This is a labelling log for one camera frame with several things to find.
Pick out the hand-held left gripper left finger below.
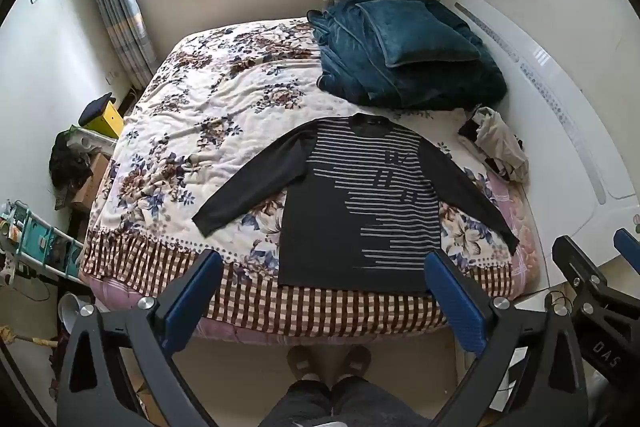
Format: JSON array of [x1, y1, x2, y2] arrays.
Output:
[[57, 249, 224, 427]]

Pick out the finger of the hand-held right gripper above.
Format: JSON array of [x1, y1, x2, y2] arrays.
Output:
[[552, 234, 621, 308], [614, 228, 640, 268]]

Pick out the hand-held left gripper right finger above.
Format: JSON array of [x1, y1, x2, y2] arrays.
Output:
[[424, 251, 588, 427]]

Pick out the dark striped sweater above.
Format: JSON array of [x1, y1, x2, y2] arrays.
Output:
[[192, 113, 521, 294]]

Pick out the crumpled beige and black clothes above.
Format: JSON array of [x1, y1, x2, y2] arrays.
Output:
[[457, 106, 530, 184]]

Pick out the person's right slipper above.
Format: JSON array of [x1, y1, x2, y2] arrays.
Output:
[[339, 344, 372, 380]]

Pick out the person's slipper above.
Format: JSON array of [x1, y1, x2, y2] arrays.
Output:
[[339, 344, 372, 380], [286, 346, 321, 382]]

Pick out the white plastic cup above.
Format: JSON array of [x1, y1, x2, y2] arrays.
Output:
[[59, 292, 96, 338]]

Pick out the person's left slipper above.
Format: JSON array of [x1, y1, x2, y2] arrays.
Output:
[[286, 346, 321, 382]]

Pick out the person's right leg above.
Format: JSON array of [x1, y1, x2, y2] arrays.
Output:
[[330, 377, 431, 427]]

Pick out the person's leg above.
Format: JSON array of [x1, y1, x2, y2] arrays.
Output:
[[330, 377, 431, 427], [260, 379, 333, 427]]

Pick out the person's left leg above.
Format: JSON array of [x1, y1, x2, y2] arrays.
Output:
[[260, 379, 333, 427]]

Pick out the cardboard box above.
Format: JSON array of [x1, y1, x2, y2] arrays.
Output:
[[70, 153, 111, 212]]

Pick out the teal rack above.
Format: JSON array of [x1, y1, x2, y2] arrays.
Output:
[[0, 199, 85, 280]]

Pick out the cluttered bedside pile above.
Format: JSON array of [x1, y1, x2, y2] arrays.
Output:
[[48, 130, 96, 190]]

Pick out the white headboard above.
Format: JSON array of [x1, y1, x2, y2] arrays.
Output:
[[440, 0, 640, 268]]

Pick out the floral blanket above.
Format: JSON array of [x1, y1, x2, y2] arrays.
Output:
[[80, 18, 531, 340]]

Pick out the yellow box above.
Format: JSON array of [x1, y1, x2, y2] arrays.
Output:
[[85, 101, 124, 138]]

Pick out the dark cap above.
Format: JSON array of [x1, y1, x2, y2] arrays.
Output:
[[78, 93, 115, 126]]

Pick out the teal plush blanket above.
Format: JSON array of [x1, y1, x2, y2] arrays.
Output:
[[306, 0, 508, 110]]

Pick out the teal pillow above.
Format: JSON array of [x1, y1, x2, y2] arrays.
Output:
[[356, 0, 482, 68]]

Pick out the yellow-handled tool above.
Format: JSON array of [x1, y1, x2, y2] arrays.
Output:
[[0, 326, 58, 349]]

